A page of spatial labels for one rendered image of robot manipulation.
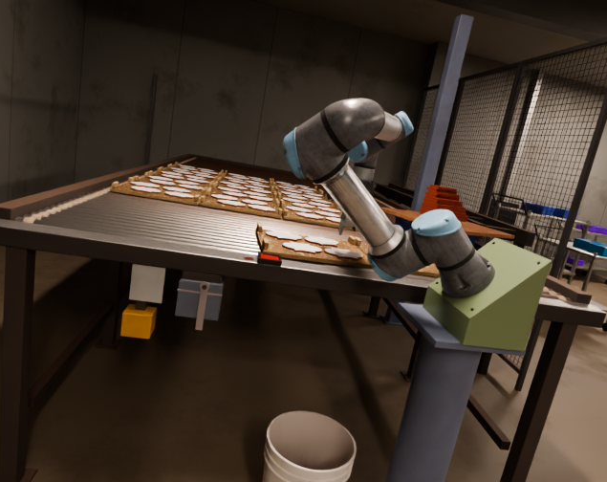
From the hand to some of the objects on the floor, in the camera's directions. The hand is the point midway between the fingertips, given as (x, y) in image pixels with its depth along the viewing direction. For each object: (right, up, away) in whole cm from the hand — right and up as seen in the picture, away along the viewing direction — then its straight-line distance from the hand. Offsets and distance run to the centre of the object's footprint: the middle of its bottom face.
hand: (345, 232), depth 160 cm
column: (+14, -111, -13) cm, 113 cm away
